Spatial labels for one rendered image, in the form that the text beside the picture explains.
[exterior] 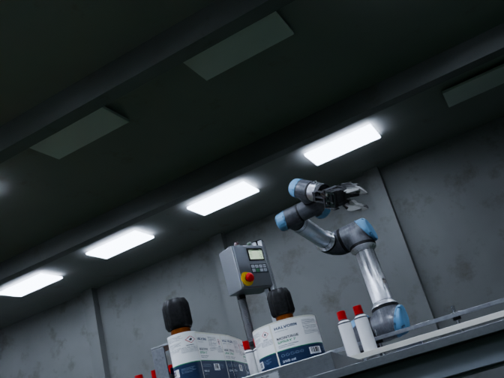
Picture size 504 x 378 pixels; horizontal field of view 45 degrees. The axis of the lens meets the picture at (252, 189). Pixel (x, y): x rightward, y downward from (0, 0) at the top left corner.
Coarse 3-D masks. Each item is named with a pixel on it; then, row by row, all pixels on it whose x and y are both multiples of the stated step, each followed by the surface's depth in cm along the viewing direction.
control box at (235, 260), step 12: (228, 252) 250; (240, 252) 249; (228, 264) 249; (240, 264) 246; (228, 276) 249; (240, 276) 244; (264, 276) 251; (228, 288) 249; (240, 288) 243; (252, 288) 245; (264, 288) 251
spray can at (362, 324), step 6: (354, 306) 225; (360, 306) 225; (354, 312) 225; (360, 312) 224; (354, 318) 225; (360, 318) 222; (366, 318) 223; (360, 324) 222; (366, 324) 221; (360, 330) 221; (366, 330) 220; (360, 336) 221; (366, 336) 220; (372, 336) 220; (366, 342) 219; (372, 342) 219; (366, 348) 219; (372, 348) 218; (378, 354) 218
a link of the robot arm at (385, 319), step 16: (352, 224) 265; (368, 224) 265; (352, 240) 262; (368, 240) 260; (368, 256) 257; (368, 272) 254; (368, 288) 253; (384, 288) 250; (384, 304) 245; (400, 304) 245; (384, 320) 242; (400, 320) 239; (400, 336) 244
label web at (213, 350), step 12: (204, 336) 184; (216, 336) 192; (204, 348) 181; (216, 348) 189; (204, 360) 179; (216, 360) 186; (228, 360) 193; (204, 372) 176; (216, 372) 183; (228, 372) 190
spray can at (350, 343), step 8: (344, 312) 227; (344, 320) 225; (344, 328) 224; (352, 328) 225; (344, 336) 223; (352, 336) 223; (344, 344) 223; (352, 344) 221; (352, 352) 220; (360, 352) 221
